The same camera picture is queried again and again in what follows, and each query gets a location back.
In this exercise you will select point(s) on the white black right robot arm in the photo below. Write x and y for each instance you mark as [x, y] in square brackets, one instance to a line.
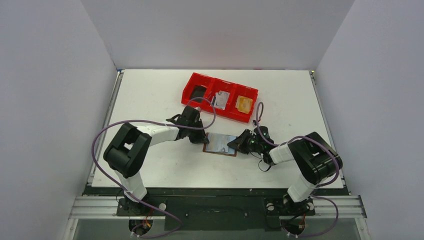
[318, 162]

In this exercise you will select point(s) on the yellow card in bin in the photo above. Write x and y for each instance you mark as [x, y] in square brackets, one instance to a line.
[243, 104]

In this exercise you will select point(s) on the brown leather card holder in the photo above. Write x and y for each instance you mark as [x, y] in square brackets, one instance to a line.
[218, 144]

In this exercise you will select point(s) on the black card in bin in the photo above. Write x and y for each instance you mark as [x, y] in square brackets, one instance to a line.
[198, 91]

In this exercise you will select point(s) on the red three-compartment plastic bin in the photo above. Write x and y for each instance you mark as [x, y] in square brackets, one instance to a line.
[230, 100]

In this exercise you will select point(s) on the white grey cards in bin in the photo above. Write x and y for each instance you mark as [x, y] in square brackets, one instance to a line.
[220, 99]

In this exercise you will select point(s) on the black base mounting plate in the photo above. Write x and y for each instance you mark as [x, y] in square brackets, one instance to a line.
[210, 222]

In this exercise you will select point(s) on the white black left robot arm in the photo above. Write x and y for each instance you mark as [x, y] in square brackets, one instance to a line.
[127, 151]

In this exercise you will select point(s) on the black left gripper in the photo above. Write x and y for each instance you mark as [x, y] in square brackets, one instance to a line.
[201, 139]

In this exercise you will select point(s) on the aluminium front rail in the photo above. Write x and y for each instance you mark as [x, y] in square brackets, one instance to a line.
[109, 207]

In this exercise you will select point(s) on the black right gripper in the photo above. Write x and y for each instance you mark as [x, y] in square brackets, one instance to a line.
[243, 142]

